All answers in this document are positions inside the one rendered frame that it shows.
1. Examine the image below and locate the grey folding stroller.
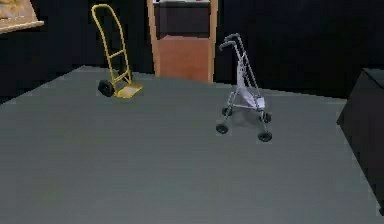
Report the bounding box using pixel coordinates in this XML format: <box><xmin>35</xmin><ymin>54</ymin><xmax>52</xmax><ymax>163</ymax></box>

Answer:
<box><xmin>215</xmin><ymin>32</ymin><xmax>274</xmax><ymax>143</ymax></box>

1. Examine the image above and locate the yellow hand truck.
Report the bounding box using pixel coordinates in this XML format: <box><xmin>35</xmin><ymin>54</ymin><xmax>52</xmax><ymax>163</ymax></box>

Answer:
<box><xmin>90</xmin><ymin>3</ymin><xmax>144</xmax><ymax>100</ymax></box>

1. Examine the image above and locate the dark cabinet beyond doorway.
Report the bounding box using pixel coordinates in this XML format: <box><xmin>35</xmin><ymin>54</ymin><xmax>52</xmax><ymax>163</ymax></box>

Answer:
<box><xmin>153</xmin><ymin>0</ymin><xmax>212</xmax><ymax>39</ymax></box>

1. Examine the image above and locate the black box cabinet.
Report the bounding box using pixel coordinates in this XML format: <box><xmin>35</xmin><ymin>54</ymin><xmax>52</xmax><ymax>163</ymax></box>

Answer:
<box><xmin>336</xmin><ymin>67</ymin><xmax>384</xmax><ymax>217</ymax></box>

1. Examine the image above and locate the pale wooden shelf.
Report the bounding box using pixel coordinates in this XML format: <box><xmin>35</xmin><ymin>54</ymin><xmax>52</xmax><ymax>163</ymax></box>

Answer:
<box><xmin>0</xmin><ymin>0</ymin><xmax>45</xmax><ymax>35</ymax></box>

